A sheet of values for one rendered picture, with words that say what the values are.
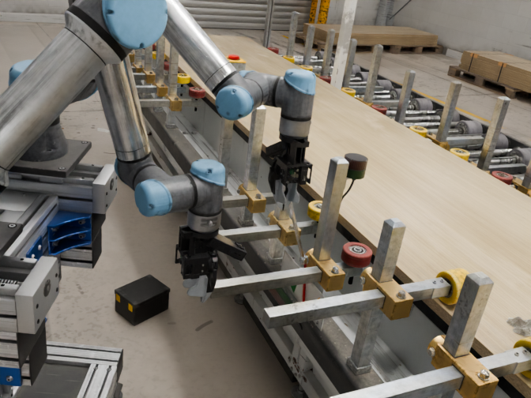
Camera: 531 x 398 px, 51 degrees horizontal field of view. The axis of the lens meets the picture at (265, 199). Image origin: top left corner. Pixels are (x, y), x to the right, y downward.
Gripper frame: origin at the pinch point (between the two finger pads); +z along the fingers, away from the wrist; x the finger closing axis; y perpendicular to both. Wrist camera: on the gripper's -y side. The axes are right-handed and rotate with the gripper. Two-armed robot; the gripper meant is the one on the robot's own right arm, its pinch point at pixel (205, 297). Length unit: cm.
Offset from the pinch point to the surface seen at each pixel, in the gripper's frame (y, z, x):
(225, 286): -4.4, -3.4, 1.4
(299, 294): -31.4, 10.1, -7.6
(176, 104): -34, -2, -145
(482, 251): -79, -7, 8
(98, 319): 10, 83, -101
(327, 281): -31.3, -2.5, 4.6
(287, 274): -21.6, -3.4, 0.3
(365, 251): -44.0, -7.8, 1.2
